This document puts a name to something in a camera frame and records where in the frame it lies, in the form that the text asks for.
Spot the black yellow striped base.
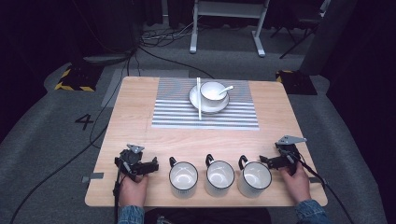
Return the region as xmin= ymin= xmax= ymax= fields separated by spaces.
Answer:
xmin=54 ymin=63 xmax=105 ymax=93
xmin=275 ymin=69 xmax=318 ymax=96

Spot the pair of white chopsticks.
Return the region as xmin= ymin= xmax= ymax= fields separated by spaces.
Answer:
xmin=195 ymin=77 xmax=203 ymax=121

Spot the right hand-held gripper cable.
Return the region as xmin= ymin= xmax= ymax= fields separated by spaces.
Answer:
xmin=289 ymin=150 xmax=355 ymax=224

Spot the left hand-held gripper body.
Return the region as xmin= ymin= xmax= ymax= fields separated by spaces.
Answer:
xmin=114 ymin=143 xmax=148 ymax=183

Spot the grey tape strip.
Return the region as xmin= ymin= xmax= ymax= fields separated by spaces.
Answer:
xmin=308 ymin=175 xmax=328 ymax=185
xmin=80 ymin=172 xmax=105 ymax=184

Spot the long black floor cable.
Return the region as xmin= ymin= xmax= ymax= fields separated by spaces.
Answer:
xmin=8 ymin=46 xmax=139 ymax=224

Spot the white desk frame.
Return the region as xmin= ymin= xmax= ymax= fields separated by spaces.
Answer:
xmin=189 ymin=0 xmax=272 ymax=58

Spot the person's dark lap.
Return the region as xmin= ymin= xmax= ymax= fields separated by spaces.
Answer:
xmin=144 ymin=207 xmax=273 ymax=224

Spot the white plate dark rim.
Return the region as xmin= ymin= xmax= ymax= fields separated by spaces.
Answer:
xmin=188 ymin=84 xmax=231 ymax=115

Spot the left hand-held gripper cable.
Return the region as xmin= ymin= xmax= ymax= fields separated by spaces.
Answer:
xmin=112 ymin=160 xmax=132 ymax=224

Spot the hand-held gripper cable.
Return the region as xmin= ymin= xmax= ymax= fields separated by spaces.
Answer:
xmin=112 ymin=160 xmax=132 ymax=224
xmin=289 ymin=150 xmax=355 ymax=224

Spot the striped grey placemat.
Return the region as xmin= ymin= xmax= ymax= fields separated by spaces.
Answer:
xmin=150 ymin=77 xmax=261 ymax=131

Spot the white mug black handle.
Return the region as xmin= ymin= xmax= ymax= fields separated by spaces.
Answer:
xmin=204 ymin=153 xmax=236 ymax=198
xmin=168 ymin=156 xmax=200 ymax=200
xmin=236 ymin=154 xmax=273 ymax=199

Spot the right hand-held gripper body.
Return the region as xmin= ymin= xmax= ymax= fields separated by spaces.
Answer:
xmin=275 ymin=134 xmax=308 ymax=177

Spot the person's left hand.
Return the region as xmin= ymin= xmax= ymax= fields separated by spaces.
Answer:
xmin=119 ymin=173 xmax=150 ymax=207

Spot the dark stand base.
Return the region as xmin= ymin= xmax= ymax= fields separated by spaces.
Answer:
xmin=81 ymin=51 xmax=137 ymax=65

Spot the grey pillar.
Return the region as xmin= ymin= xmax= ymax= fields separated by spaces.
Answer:
xmin=299 ymin=0 xmax=360 ymax=77

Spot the bundle of floor cables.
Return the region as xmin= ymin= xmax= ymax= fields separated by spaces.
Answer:
xmin=139 ymin=18 xmax=200 ymax=49

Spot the person's right hand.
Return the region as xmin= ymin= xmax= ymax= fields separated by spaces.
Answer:
xmin=279 ymin=161 xmax=313 ymax=206

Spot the black folding stand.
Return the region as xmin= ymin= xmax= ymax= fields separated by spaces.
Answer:
xmin=269 ymin=0 xmax=326 ymax=60

